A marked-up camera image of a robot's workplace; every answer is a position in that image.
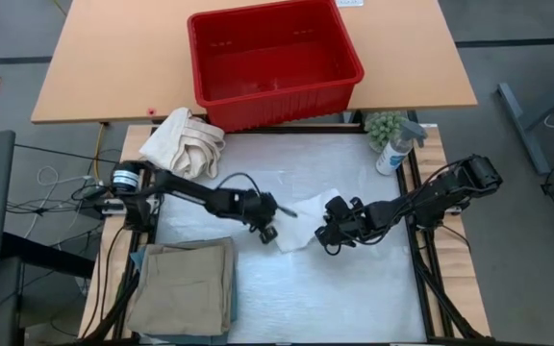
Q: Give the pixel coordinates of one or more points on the large light wooden desk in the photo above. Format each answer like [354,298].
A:
[113,57]

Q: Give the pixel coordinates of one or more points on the cream canvas tote bag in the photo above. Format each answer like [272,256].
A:
[185,144]

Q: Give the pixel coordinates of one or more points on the small pink object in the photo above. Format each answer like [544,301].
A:
[151,111]

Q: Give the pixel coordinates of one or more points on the black aluminium table frame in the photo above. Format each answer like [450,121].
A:
[420,288]

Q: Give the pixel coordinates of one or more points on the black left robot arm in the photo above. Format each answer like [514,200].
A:
[185,190]

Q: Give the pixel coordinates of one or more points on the khaki garment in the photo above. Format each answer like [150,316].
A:
[181,288]

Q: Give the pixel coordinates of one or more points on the small potted green plant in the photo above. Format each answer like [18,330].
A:
[385,129]

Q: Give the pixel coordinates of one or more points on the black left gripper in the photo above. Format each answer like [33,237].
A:
[253,209]

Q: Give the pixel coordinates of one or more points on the white spray bottle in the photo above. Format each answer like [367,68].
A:
[392,156]

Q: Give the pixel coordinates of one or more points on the red plastic laundry bin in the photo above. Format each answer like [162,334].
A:
[277,106]

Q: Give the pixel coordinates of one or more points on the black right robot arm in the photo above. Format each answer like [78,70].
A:
[440,192]

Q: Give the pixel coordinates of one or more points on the small white cloth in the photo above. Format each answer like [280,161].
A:
[306,221]

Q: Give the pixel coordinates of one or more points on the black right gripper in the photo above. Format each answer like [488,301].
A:
[354,218]

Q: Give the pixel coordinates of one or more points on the white power outlet strip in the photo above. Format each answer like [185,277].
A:
[350,2]

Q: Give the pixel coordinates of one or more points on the grey metal desk leg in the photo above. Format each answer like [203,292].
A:
[522,130]

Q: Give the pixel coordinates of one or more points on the teal grey garment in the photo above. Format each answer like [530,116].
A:
[234,288]

